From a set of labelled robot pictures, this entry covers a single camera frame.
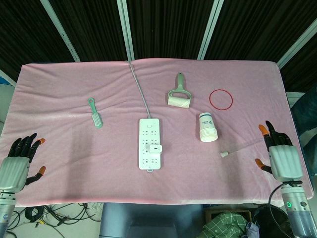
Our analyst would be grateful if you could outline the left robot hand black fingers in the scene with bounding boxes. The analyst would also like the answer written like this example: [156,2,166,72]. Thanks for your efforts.
[0,132,47,193]

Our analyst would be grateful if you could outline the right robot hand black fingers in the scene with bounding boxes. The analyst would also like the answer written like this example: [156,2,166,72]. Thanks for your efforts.
[255,120,304,186]

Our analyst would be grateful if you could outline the white plug adapter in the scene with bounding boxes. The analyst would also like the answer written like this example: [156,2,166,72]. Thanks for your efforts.
[149,144,163,156]

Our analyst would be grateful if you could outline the clear tube with white cap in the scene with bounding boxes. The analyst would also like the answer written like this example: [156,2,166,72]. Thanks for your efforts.
[220,137,263,158]

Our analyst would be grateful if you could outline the black waste bin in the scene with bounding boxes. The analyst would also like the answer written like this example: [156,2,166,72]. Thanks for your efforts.
[252,205,297,238]

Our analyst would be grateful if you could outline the white plastic bottle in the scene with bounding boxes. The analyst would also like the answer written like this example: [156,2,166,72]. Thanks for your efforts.
[198,112,220,143]

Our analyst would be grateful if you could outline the brown cardboard box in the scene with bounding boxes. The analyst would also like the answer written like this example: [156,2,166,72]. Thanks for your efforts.
[204,207,253,225]

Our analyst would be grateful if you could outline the green checked cloth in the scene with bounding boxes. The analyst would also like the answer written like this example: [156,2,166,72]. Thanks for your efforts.
[202,212,250,238]

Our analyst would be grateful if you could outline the pink cloth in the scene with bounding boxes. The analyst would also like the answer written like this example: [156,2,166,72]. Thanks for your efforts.
[0,58,314,207]

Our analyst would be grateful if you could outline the small green brush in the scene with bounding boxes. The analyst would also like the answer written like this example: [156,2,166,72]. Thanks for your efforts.
[87,98,104,129]

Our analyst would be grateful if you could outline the green lint roller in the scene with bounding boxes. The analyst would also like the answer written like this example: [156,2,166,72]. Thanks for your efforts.
[166,72,193,110]

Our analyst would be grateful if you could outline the grey-blue robot torso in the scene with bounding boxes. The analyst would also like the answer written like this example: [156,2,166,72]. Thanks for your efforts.
[99,202,208,238]

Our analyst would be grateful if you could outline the white power strip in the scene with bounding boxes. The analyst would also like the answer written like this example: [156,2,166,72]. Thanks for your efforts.
[137,118,163,173]

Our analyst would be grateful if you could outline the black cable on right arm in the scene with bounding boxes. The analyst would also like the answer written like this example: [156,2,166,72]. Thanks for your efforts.
[268,181,286,207]

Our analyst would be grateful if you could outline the black floor cables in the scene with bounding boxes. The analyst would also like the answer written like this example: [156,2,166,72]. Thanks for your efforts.
[0,202,104,238]

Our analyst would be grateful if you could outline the red rubber ring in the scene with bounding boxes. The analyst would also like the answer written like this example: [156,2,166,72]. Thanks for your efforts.
[209,89,234,110]

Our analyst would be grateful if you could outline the white partition post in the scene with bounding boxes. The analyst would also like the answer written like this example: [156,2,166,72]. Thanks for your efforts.
[196,0,225,60]
[40,0,81,63]
[116,0,136,61]
[276,17,317,69]

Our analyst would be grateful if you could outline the grey power strip cable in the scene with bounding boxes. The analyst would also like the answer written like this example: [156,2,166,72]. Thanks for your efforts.
[125,60,153,119]

